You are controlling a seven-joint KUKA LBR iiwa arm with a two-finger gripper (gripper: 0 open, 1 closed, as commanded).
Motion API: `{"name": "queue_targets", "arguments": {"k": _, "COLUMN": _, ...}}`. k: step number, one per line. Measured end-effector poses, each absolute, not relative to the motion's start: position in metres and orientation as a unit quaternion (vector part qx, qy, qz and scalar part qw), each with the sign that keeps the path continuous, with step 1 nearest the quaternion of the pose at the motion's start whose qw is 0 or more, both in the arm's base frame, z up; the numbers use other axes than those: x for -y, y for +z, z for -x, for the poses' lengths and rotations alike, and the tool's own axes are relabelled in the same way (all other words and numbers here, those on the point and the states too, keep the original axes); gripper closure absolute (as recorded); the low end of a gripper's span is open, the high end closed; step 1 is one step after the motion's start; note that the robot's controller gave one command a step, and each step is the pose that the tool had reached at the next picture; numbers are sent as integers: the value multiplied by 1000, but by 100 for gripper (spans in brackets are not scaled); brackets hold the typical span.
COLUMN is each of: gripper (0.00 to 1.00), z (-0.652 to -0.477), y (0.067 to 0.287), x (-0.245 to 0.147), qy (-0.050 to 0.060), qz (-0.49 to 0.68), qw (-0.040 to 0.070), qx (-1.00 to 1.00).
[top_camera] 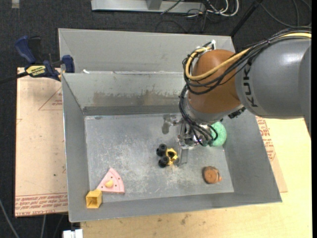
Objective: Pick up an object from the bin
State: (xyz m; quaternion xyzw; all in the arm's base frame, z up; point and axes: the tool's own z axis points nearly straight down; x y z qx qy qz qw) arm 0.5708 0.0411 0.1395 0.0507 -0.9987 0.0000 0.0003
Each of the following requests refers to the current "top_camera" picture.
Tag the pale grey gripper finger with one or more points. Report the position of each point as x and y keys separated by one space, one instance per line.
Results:
x=185 y=155
x=180 y=155

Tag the yellow toy car, black wheels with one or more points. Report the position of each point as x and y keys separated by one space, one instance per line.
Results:
x=170 y=155

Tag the brown round toy food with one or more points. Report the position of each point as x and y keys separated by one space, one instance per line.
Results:
x=210 y=175

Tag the green foam ball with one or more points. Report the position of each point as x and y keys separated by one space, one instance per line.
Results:
x=220 y=134

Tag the grey metal bin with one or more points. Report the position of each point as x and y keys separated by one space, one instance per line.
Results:
x=128 y=142

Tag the pink toy pizza slice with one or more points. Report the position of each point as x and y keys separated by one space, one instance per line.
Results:
x=112 y=183

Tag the yellow hollow cube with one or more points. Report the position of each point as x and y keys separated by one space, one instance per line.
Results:
x=93 y=199

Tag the brown cardboard board, red print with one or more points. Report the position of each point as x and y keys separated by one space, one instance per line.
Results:
x=39 y=142

